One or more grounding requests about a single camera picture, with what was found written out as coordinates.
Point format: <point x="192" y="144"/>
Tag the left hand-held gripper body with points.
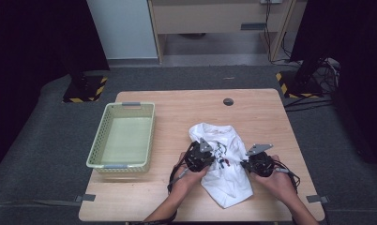
<point x="197" y="159"/>

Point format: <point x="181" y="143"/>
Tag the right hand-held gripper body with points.
<point x="260" y="164"/>

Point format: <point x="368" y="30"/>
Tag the white printed t-shirt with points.
<point x="227" y="184"/>

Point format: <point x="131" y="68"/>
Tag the person's left hand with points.
<point x="185" y="181"/>

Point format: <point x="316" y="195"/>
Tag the person's right hand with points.
<point x="277" y="184"/>

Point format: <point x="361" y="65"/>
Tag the grey round table grommet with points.
<point x="228" y="102"/>

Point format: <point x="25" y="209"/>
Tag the grey tape piece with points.
<point x="316" y="198"/>
<point x="86" y="198"/>

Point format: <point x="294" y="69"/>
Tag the light green plastic basket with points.
<point x="127" y="140"/>

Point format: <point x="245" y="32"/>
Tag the yellow-black striped stand base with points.
<point x="83" y="92"/>
<point x="302" y="89"/>

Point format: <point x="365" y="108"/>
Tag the beige wooden desk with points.
<point x="208" y="18"/>

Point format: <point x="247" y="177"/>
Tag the white cabinet panel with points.
<point x="124" y="28"/>

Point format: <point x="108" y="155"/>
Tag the black curtain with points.
<point x="358" y="37"/>
<point x="36" y="47"/>

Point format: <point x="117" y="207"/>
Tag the grey power strip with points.
<point x="271" y="1"/>

